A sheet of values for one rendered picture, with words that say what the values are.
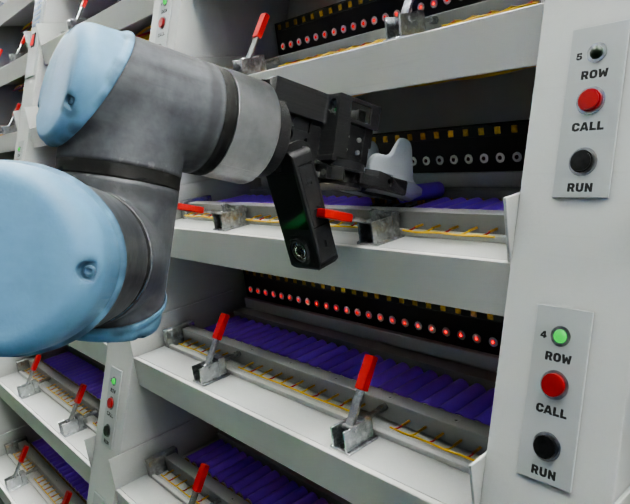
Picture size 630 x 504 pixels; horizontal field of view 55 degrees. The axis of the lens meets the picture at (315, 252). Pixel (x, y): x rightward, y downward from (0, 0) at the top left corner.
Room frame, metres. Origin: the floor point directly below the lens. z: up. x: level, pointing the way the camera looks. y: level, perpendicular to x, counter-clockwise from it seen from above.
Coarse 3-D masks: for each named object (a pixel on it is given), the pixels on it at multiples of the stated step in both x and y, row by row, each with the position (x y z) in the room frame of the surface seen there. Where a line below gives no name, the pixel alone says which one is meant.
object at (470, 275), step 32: (192, 192) 0.96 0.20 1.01; (224, 192) 0.99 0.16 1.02; (192, 224) 0.87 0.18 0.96; (256, 224) 0.79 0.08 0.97; (512, 224) 0.46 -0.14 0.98; (192, 256) 0.84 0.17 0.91; (224, 256) 0.78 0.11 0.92; (256, 256) 0.72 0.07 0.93; (288, 256) 0.67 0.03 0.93; (352, 256) 0.59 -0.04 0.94; (384, 256) 0.56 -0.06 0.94; (416, 256) 0.53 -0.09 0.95; (448, 256) 0.50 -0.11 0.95; (480, 256) 0.49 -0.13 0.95; (352, 288) 0.61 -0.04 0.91; (384, 288) 0.57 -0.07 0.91; (416, 288) 0.54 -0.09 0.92; (448, 288) 0.51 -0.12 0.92; (480, 288) 0.49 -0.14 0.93
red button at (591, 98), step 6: (588, 90) 0.42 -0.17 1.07; (594, 90) 0.42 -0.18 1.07; (582, 96) 0.43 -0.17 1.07; (588, 96) 0.42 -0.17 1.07; (594, 96) 0.42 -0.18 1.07; (600, 96) 0.42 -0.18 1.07; (582, 102) 0.42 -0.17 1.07; (588, 102) 0.42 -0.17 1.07; (594, 102) 0.42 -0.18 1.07; (600, 102) 0.42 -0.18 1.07; (582, 108) 0.43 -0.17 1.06; (588, 108) 0.42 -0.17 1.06; (594, 108) 0.42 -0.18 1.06
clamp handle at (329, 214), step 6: (318, 210) 0.55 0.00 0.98; (324, 210) 0.54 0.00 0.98; (330, 210) 0.54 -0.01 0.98; (372, 210) 0.59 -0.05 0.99; (318, 216) 0.55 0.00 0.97; (324, 216) 0.54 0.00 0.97; (330, 216) 0.54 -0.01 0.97; (336, 216) 0.55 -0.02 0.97; (342, 216) 0.55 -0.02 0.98; (348, 216) 0.56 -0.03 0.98; (372, 216) 0.59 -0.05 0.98; (360, 222) 0.58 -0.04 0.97; (366, 222) 0.58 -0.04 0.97
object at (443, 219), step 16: (208, 208) 0.89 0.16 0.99; (256, 208) 0.80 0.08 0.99; (272, 208) 0.77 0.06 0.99; (336, 208) 0.68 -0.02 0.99; (352, 208) 0.66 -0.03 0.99; (368, 208) 0.65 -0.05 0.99; (384, 208) 0.63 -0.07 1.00; (400, 208) 0.62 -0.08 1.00; (416, 208) 0.61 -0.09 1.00; (432, 208) 0.60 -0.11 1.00; (448, 208) 0.58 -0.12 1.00; (336, 224) 0.66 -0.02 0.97; (352, 224) 0.66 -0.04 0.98; (400, 224) 0.61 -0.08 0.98; (416, 224) 0.60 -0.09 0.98; (432, 224) 0.58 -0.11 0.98; (448, 224) 0.57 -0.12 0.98; (464, 224) 0.55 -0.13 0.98; (480, 224) 0.54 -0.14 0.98; (496, 224) 0.53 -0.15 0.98
